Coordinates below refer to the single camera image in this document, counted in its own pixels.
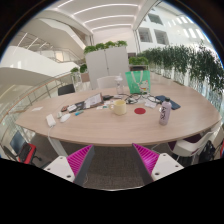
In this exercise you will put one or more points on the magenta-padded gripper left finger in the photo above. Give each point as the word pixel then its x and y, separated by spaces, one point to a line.
pixel 56 166

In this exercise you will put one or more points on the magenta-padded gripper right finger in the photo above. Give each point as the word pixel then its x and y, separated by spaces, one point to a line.
pixel 166 165

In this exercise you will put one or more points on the lilac drink bottle black cap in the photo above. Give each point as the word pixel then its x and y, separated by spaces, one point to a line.
pixel 165 113

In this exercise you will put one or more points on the white and maroon chair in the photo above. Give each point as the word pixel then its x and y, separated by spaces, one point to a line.
pixel 190 146

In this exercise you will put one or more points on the red and black office chair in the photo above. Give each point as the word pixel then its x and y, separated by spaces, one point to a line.
pixel 25 151

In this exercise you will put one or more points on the white power strip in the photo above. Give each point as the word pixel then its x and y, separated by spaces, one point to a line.
pixel 50 120

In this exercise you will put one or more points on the white computer mouse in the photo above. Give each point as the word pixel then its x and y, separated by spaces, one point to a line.
pixel 65 118

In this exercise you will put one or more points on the flat round red coaster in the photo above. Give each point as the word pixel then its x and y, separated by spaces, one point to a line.
pixel 140 111

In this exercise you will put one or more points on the dark blue keyboard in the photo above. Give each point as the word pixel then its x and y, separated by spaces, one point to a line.
pixel 174 104

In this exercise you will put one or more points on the pale yellow mug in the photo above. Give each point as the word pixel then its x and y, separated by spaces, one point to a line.
pixel 120 107

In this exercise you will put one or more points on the open paper booklet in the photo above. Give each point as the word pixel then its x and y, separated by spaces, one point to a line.
pixel 93 100

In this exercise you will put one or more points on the green cat-print tote bag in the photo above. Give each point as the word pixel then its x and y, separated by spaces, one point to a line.
pixel 137 81

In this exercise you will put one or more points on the clear shaker bottle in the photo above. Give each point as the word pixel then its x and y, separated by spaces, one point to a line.
pixel 119 86

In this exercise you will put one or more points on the row of tall green plants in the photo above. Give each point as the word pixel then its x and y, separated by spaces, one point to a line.
pixel 186 61

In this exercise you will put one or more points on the white cabinet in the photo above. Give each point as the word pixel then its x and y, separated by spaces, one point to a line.
pixel 106 66

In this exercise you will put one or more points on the green plants atop cabinet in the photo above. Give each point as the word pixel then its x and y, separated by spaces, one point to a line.
pixel 100 46

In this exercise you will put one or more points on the ceiling light strips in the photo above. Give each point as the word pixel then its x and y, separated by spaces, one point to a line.
pixel 106 15

